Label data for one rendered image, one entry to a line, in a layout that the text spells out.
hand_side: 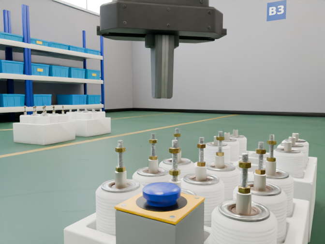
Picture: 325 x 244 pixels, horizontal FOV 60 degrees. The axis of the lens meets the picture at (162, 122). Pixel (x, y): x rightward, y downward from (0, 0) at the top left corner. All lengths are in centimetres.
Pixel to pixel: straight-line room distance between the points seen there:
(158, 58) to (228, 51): 694
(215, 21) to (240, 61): 680
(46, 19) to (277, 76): 513
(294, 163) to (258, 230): 55
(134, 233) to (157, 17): 20
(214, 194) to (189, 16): 38
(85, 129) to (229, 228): 272
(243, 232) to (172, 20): 29
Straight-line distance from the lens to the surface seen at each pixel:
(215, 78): 724
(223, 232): 44
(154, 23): 26
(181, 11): 27
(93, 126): 312
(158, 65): 27
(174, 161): 48
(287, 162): 95
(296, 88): 679
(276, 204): 54
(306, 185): 93
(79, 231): 57
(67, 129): 286
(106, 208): 54
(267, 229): 44
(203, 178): 59
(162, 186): 30
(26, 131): 281
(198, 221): 31
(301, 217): 67
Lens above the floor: 42
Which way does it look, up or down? 5 degrees down
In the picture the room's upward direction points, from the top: straight up
